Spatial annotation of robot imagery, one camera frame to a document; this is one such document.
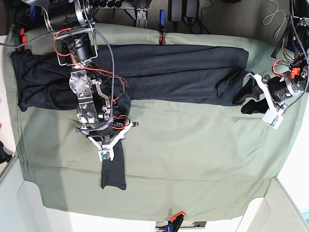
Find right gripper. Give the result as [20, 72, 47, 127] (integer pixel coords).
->
[76, 120, 139, 152]

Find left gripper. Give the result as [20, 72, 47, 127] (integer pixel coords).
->
[232, 71, 305, 115]

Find dark long-sleeve T-shirt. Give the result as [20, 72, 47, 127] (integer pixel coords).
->
[10, 44, 249, 190]

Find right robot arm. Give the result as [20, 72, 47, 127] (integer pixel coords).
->
[25, 0, 134, 160]

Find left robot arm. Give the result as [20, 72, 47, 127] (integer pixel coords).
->
[233, 0, 309, 115]

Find green table cloth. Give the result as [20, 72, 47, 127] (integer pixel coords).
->
[5, 23, 306, 221]

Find bottom orange black clamp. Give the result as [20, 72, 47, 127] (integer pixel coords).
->
[164, 211, 186, 232]

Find orange black clamp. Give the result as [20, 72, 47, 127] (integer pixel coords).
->
[159, 10, 166, 45]
[13, 27, 27, 45]
[164, 211, 186, 232]

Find centre orange black clamp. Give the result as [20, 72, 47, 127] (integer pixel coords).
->
[159, 10, 166, 45]

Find black power adapter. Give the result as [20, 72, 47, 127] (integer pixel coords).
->
[168, 0, 199, 23]

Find left orange black clamp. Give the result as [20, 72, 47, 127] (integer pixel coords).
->
[13, 27, 27, 45]

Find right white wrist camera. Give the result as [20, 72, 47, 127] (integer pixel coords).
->
[98, 149, 114, 162]

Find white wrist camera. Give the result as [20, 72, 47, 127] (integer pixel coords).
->
[262, 109, 283, 130]
[98, 149, 114, 162]

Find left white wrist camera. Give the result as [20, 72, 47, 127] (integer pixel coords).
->
[262, 109, 283, 130]

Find grey aluminium frame bracket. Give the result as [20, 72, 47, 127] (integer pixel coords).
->
[135, 8, 148, 29]

